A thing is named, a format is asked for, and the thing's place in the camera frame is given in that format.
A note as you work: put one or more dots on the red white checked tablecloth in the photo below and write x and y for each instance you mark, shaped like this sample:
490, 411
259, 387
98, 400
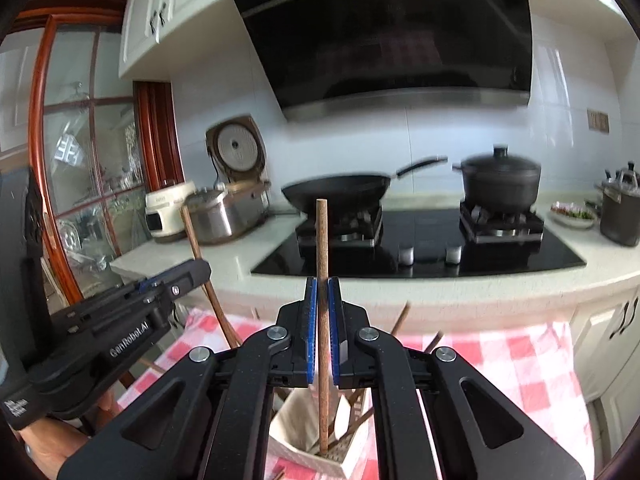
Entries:
500, 360

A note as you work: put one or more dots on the wood framed glass door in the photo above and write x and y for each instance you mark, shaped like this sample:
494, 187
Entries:
90, 160

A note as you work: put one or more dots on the wall outlet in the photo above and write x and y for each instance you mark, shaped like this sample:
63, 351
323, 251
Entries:
598, 121

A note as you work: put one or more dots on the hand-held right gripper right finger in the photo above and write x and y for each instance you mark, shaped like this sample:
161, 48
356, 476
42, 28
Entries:
334, 330

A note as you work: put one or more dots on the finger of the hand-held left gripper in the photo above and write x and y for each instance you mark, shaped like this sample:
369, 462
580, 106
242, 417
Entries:
175, 280

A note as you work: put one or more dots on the dish of food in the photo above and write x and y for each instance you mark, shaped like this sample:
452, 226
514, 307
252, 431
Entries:
572, 215

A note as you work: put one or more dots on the black pot with lid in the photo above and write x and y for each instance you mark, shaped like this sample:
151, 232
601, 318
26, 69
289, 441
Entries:
500, 180

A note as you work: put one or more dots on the black range hood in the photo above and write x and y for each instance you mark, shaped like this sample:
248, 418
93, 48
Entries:
390, 35

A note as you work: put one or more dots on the white perforated plastic basket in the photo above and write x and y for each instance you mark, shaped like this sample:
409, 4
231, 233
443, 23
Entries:
295, 425

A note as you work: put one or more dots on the white kitchen appliance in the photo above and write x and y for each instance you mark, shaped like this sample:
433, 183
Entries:
167, 210

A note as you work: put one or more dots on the tall black stockpot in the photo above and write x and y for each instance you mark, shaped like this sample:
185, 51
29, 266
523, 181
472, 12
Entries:
620, 210

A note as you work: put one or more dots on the silver stove knob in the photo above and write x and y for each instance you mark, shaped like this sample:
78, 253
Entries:
454, 256
407, 256

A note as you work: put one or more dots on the person's left hand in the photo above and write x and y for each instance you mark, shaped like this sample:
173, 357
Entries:
55, 442

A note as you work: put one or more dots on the black glass gas stove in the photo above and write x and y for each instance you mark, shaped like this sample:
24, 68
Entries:
430, 230

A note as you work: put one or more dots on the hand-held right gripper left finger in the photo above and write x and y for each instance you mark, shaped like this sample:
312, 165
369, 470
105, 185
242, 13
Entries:
311, 330

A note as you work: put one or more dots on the rice cooker with open lid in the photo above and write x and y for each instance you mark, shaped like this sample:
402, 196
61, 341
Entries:
235, 150

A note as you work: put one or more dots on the stainless steel cooker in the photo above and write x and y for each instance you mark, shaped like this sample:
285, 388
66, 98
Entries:
210, 220

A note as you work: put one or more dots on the white speckled countertop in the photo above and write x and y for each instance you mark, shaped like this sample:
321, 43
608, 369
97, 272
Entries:
225, 260

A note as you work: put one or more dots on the black wok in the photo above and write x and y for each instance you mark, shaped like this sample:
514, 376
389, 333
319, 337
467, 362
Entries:
340, 190

